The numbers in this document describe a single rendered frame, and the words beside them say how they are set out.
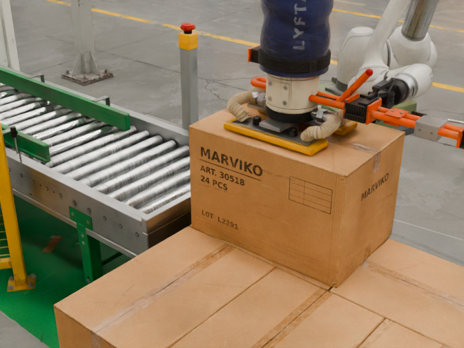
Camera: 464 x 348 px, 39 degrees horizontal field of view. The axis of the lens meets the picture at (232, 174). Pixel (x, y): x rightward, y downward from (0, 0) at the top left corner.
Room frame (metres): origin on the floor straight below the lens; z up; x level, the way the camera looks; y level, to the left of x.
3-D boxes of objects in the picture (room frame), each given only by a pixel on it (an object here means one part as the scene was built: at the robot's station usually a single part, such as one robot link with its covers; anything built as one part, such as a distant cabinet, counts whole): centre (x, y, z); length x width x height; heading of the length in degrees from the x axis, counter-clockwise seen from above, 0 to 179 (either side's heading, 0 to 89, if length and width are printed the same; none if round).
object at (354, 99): (1.83, -0.39, 1.08); 0.10 x 0.08 x 0.06; 142
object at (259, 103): (1.99, -0.19, 1.01); 0.34 x 0.25 x 0.06; 52
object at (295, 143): (1.91, -0.14, 0.97); 0.34 x 0.10 x 0.05; 52
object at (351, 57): (2.62, -0.53, 1.01); 0.18 x 0.16 x 0.22; 95
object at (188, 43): (2.98, 0.21, 0.50); 0.07 x 0.07 x 1.00; 50
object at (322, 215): (1.99, -0.21, 0.74); 0.60 x 0.40 x 0.40; 53
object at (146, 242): (2.23, 0.09, 0.48); 0.70 x 0.03 x 0.15; 140
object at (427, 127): (1.70, -0.56, 1.07); 0.07 x 0.07 x 0.04; 52
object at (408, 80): (2.00, -0.55, 1.08); 0.09 x 0.06 x 0.09; 52
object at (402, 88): (1.95, -0.50, 1.08); 0.09 x 0.07 x 0.08; 142
